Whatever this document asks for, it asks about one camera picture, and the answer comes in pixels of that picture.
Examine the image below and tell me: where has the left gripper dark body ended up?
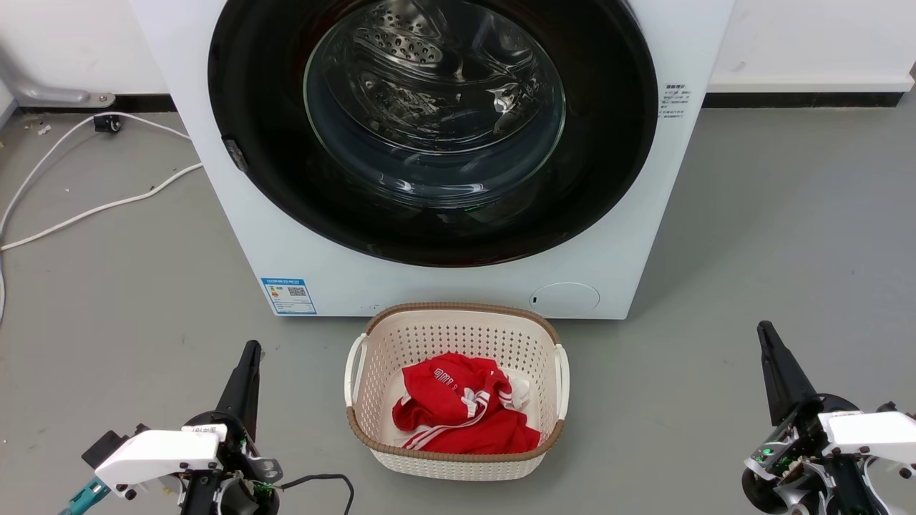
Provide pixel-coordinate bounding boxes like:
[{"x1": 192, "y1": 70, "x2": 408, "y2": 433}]
[{"x1": 182, "y1": 411, "x2": 283, "y2": 484}]

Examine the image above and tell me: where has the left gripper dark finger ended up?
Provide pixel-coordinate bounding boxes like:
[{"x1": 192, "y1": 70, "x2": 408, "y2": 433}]
[{"x1": 215, "y1": 340, "x2": 263, "y2": 437}]

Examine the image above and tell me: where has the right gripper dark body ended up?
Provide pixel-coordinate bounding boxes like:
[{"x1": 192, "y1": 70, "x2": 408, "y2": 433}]
[{"x1": 744, "y1": 393, "x2": 861, "y2": 482}]

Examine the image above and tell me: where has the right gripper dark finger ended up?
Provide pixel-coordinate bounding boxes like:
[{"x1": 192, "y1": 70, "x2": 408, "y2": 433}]
[{"x1": 757, "y1": 320, "x2": 817, "y2": 428}]

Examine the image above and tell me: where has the black round glass washer door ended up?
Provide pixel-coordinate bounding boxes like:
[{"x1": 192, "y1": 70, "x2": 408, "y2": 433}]
[{"x1": 208, "y1": 0, "x2": 659, "y2": 268}]

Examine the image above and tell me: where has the white front-load washing machine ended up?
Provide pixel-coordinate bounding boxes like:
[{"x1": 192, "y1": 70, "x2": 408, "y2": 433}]
[{"x1": 129, "y1": 0, "x2": 736, "y2": 320}]

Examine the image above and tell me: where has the blue energy label sticker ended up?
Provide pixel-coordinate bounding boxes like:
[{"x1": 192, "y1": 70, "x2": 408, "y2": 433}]
[{"x1": 260, "y1": 278, "x2": 317, "y2": 315}]

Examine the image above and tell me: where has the red garment with white stripes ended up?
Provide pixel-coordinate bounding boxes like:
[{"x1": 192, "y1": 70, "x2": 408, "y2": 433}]
[{"x1": 391, "y1": 352, "x2": 542, "y2": 455}]

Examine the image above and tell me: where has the cream plastic laundry basket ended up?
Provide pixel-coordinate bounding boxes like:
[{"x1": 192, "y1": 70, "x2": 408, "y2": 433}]
[{"x1": 344, "y1": 302, "x2": 570, "y2": 481}]

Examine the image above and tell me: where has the round white filter cover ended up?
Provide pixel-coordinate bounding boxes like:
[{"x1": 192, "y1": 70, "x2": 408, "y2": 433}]
[{"x1": 530, "y1": 282, "x2": 600, "y2": 319}]

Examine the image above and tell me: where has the white cloth piece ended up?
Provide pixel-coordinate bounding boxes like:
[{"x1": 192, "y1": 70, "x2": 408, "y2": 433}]
[{"x1": 505, "y1": 373, "x2": 536, "y2": 412}]

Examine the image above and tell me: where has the small printed text sticker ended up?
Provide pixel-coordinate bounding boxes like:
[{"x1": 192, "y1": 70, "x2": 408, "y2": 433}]
[{"x1": 658, "y1": 82, "x2": 692, "y2": 120}]

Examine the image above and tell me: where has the thick white floor cable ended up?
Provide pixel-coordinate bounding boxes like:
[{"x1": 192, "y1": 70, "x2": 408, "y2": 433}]
[{"x1": 0, "y1": 163, "x2": 204, "y2": 252}]

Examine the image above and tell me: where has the thin white floor cable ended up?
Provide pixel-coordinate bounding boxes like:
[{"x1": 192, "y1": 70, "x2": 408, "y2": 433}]
[{"x1": 0, "y1": 111, "x2": 193, "y2": 323}]

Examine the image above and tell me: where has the grey wall pipe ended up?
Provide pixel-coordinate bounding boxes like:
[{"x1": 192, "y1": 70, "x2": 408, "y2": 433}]
[{"x1": 0, "y1": 43, "x2": 116, "y2": 109}]

